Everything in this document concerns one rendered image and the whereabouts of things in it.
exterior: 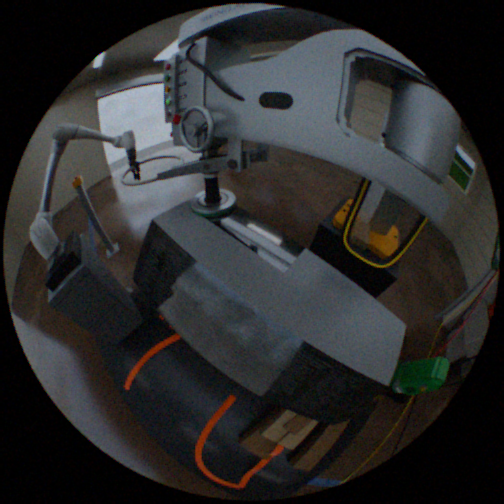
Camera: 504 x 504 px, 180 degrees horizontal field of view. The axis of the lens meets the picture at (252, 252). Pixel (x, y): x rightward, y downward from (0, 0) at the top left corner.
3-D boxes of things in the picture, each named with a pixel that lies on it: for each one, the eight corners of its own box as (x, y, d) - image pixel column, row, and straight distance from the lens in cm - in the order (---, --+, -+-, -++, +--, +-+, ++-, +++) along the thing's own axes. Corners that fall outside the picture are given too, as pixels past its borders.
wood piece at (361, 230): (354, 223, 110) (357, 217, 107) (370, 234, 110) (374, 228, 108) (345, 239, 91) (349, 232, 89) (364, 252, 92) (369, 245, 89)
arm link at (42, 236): (45, 263, 115) (24, 235, 112) (44, 255, 133) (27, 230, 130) (60, 242, 113) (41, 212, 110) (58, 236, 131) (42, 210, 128)
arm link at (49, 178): (34, 249, 132) (35, 242, 153) (53, 247, 132) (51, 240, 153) (59, 122, 137) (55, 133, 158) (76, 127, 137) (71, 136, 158)
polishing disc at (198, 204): (239, 210, 72) (239, 208, 71) (189, 217, 71) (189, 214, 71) (231, 188, 90) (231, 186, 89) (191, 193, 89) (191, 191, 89)
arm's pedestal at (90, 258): (116, 353, 169) (44, 314, 120) (99, 312, 197) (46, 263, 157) (152, 322, 153) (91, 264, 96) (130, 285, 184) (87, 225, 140)
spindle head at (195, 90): (281, 153, 64) (293, 46, 69) (244, 165, 45) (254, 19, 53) (212, 141, 85) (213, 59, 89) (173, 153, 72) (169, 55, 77)
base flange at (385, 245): (348, 201, 148) (350, 196, 146) (395, 232, 151) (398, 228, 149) (329, 223, 104) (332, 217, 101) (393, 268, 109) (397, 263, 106)
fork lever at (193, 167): (274, 159, 64) (272, 146, 63) (241, 171, 48) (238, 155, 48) (179, 171, 115) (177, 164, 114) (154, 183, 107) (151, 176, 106)
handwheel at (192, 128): (235, 150, 51) (237, 102, 50) (210, 157, 44) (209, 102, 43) (202, 145, 62) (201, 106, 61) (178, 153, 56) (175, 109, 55)
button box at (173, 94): (181, 120, 65) (182, 54, 71) (175, 122, 64) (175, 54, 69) (170, 122, 72) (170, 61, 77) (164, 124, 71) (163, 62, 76)
